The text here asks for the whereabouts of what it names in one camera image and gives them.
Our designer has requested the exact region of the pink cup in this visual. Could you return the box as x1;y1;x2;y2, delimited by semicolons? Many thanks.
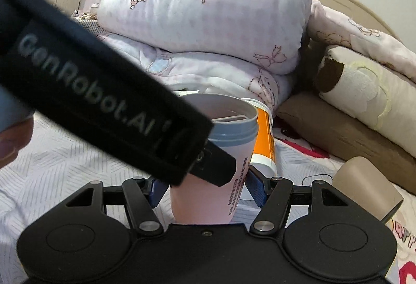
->
170;93;259;224

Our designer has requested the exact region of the orange cup with white rims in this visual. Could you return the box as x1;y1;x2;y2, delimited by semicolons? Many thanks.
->
243;98;277;178

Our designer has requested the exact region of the taupe brown cup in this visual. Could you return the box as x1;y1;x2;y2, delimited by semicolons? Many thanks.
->
332;157;404;223

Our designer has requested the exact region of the person's hand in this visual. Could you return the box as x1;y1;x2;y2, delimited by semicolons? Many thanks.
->
0;117;34;169

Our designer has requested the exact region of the light blue textured mat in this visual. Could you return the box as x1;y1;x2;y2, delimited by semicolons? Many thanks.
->
1;116;343;283

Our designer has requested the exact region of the dark brown folded blanket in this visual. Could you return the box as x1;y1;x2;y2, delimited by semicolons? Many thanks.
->
276;92;415;194

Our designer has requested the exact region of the white pink lower quilt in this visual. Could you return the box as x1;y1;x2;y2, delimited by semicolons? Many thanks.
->
98;33;293;113

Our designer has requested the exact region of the cream brown fleece blanket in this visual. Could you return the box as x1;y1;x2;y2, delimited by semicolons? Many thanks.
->
314;45;415;156

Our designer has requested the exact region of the beige bed headboard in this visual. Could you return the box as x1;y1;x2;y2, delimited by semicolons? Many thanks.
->
319;0;400;41

